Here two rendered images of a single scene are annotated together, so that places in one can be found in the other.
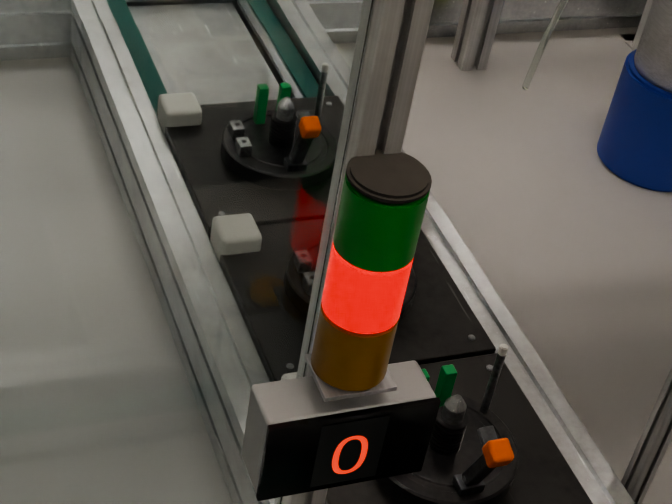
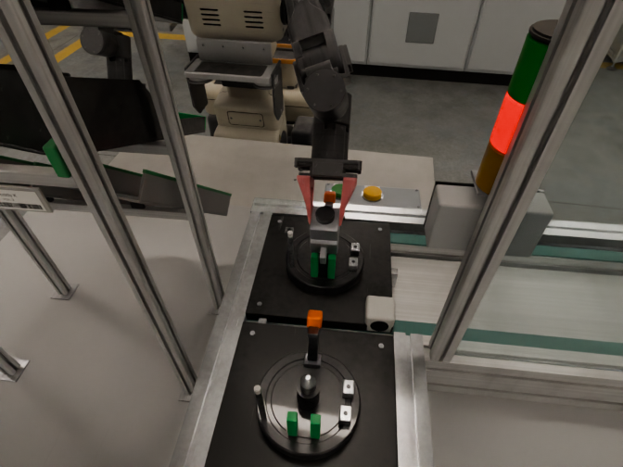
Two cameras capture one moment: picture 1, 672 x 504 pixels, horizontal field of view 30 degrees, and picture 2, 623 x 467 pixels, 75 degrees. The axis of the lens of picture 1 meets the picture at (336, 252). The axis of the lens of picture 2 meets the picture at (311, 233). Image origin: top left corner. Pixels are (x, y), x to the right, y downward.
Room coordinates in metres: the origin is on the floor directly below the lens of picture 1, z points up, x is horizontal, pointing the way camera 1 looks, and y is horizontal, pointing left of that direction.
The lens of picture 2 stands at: (0.99, 0.00, 1.53)
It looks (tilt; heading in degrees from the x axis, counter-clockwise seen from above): 45 degrees down; 213
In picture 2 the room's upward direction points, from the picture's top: straight up
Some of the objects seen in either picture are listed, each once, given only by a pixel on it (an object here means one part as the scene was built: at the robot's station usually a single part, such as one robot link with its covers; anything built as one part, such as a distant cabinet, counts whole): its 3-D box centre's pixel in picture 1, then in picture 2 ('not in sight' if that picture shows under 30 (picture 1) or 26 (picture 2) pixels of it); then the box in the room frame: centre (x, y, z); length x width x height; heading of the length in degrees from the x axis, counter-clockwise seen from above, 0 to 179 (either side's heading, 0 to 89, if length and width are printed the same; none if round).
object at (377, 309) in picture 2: not in sight; (379, 314); (0.62, -0.11, 0.97); 0.05 x 0.05 x 0.04; 27
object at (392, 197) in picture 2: not in sight; (370, 205); (0.35, -0.26, 0.93); 0.21 x 0.07 x 0.06; 117
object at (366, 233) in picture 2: not in sight; (324, 266); (0.58, -0.24, 0.96); 0.24 x 0.24 x 0.02; 27
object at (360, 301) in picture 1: (367, 278); (526, 121); (0.60, -0.02, 1.33); 0.05 x 0.05 x 0.05
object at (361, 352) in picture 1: (354, 337); (507, 165); (0.60, -0.02, 1.28); 0.05 x 0.05 x 0.05
